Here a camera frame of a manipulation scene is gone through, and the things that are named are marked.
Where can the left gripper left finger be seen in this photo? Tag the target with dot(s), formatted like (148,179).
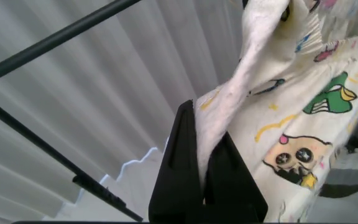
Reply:
(176,186)

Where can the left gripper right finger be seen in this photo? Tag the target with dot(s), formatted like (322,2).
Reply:
(235,193)

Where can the black clothes rack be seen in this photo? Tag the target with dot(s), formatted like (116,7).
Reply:
(57,38)

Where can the cream printed garment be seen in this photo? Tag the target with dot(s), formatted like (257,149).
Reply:
(291,109)

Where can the white curtain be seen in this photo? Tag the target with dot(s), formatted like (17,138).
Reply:
(135,77)

